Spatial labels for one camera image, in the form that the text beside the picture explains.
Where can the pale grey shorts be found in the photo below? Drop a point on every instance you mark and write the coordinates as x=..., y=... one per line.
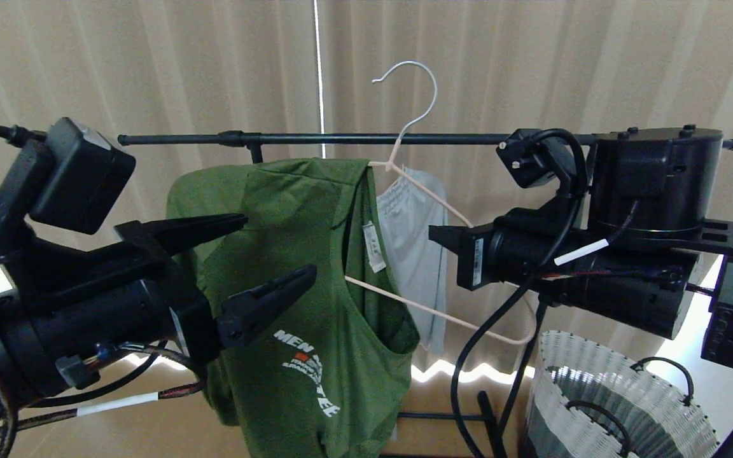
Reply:
x=417, y=267

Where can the black clothes rack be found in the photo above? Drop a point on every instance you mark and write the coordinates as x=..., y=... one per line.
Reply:
x=309, y=137

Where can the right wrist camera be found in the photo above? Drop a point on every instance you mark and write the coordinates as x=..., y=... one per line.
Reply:
x=525, y=162

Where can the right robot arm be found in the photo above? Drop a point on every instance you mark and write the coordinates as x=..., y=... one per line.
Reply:
x=653, y=184

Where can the green garment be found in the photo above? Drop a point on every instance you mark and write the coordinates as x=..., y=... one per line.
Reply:
x=290, y=210

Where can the pink clothes hanger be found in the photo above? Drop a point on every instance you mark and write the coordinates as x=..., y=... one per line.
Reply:
x=404, y=299

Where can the beige curtain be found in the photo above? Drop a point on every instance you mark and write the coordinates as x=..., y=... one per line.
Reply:
x=150, y=63

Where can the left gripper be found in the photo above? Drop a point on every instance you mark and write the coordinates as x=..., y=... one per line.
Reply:
x=105, y=324

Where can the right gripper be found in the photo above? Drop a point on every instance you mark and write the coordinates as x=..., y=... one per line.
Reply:
x=513, y=254

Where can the white laundry basket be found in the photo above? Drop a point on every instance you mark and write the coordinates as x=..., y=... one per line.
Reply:
x=595, y=381

